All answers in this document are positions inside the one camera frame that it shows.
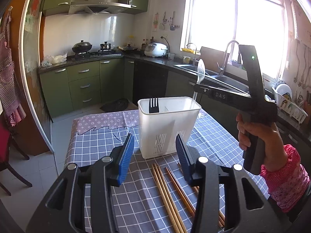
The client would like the black plastic fork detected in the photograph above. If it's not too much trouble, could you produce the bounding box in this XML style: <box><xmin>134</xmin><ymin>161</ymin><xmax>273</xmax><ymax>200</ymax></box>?
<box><xmin>149</xmin><ymin>98</ymin><xmax>159</xmax><ymax>114</ymax></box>

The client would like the small steel pot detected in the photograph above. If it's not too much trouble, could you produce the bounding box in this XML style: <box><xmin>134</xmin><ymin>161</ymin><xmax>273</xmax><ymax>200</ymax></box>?
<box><xmin>100</xmin><ymin>41</ymin><xmax>111</xmax><ymax>52</ymax></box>

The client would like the purple checkered apron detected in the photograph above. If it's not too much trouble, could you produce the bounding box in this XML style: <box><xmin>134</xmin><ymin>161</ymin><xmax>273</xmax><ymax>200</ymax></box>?
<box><xmin>1</xmin><ymin>9</ymin><xmax>26</xmax><ymax>127</ymax></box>

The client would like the black floor mat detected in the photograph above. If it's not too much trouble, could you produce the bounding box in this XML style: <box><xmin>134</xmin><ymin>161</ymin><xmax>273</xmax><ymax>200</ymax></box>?
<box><xmin>100</xmin><ymin>98</ymin><xmax>129</xmax><ymax>113</ymax></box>

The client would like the black frying pan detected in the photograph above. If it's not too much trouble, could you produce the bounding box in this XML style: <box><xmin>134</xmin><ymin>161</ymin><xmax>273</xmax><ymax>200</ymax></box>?
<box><xmin>118</xmin><ymin>44</ymin><xmax>138</xmax><ymax>54</ymax></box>

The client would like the white plastic utensil holder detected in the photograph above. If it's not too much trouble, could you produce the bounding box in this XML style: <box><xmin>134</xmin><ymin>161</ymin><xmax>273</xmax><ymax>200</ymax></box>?
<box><xmin>138</xmin><ymin>96</ymin><xmax>201</xmax><ymax>159</ymax></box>

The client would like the wooden cutting board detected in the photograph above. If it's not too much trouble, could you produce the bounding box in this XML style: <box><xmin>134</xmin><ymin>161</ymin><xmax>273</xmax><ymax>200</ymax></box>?
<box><xmin>200</xmin><ymin>46</ymin><xmax>225</xmax><ymax>75</ymax></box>

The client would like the glass sliding door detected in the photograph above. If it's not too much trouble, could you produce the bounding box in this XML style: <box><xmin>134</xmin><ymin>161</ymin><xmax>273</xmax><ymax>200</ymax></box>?
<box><xmin>18</xmin><ymin>0</ymin><xmax>54</xmax><ymax>155</ymax></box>

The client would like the yellow mug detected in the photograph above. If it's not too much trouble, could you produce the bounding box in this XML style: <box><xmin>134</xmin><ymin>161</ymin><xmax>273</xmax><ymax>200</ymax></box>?
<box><xmin>183</xmin><ymin>56</ymin><xmax>191</xmax><ymax>64</ymax></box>

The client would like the small steel faucet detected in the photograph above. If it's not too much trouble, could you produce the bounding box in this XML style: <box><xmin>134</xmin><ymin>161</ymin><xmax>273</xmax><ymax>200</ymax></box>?
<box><xmin>186</xmin><ymin>43</ymin><xmax>197</xmax><ymax>66</ymax></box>

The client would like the white plastic bag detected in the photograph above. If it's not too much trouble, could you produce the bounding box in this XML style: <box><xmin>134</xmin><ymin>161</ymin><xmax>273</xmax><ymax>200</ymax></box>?
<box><xmin>41</xmin><ymin>53</ymin><xmax>67</xmax><ymax>67</ymax></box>

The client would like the pink sleeve right forearm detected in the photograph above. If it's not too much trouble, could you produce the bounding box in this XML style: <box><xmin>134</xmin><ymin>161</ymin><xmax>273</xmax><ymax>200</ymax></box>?
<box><xmin>260</xmin><ymin>144</ymin><xmax>310</xmax><ymax>212</ymax></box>

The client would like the stainless double sink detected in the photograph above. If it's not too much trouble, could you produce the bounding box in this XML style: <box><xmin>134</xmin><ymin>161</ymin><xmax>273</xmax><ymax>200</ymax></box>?
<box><xmin>175</xmin><ymin>64</ymin><xmax>249</xmax><ymax>94</ymax></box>

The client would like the white rice cooker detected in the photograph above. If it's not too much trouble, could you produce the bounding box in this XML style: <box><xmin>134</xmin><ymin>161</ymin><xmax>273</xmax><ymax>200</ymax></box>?
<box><xmin>144</xmin><ymin>43</ymin><xmax>168</xmax><ymax>57</ymax></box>

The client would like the white dish rack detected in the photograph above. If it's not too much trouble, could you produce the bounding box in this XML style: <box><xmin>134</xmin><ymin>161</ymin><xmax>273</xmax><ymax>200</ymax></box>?
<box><xmin>272</xmin><ymin>81</ymin><xmax>308</xmax><ymax>124</ymax></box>

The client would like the black wok with lid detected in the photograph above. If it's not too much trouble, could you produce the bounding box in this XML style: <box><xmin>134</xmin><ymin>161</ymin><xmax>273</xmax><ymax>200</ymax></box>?
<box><xmin>72</xmin><ymin>40</ymin><xmax>92</xmax><ymax>54</ymax></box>

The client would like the wooden chopstick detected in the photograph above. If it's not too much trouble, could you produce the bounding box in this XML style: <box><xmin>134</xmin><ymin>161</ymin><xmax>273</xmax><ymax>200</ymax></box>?
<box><xmin>152</xmin><ymin>164</ymin><xmax>182</xmax><ymax>232</ymax></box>
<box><xmin>154</xmin><ymin>163</ymin><xmax>187</xmax><ymax>233</ymax></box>
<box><xmin>165</xmin><ymin>167</ymin><xmax>196</xmax><ymax>217</ymax></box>
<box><xmin>177</xmin><ymin>162</ymin><xmax>226</xmax><ymax>228</ymax></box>

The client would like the red wooden chair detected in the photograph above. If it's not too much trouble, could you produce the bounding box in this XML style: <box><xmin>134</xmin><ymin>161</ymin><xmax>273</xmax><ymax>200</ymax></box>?
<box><xmin>0</xmin><ymin>118</ymin><xmax>33</xmax><ymax>196</ymax></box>

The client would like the tall steel kitchen faucet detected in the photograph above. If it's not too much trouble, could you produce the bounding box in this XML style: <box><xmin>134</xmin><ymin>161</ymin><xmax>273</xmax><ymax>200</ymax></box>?
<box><xmin>217</xmin><ymin>39</ymin><xmax>239</xmax><ymax>76</ymax></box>

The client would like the gas stove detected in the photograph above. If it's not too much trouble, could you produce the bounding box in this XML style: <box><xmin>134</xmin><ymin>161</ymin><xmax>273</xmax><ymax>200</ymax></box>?
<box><xmin>67</xmin><ymin>50</ymin><xmax>122</xmax><ymax>61</ymax></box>

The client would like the person's right hand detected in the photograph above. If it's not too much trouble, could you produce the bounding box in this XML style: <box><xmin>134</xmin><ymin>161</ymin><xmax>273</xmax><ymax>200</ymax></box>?
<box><xmin>236</xmin><ymin>113</ymin><xmax>288</xmax><ymax>172</ymax></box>

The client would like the blue checkered tablecloth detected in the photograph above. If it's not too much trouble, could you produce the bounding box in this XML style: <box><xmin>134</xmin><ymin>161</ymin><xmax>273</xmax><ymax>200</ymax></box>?
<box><xmin>65</xmin><ymin>110</ymin><xmax>243</xmax><ymax>232</ymax></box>

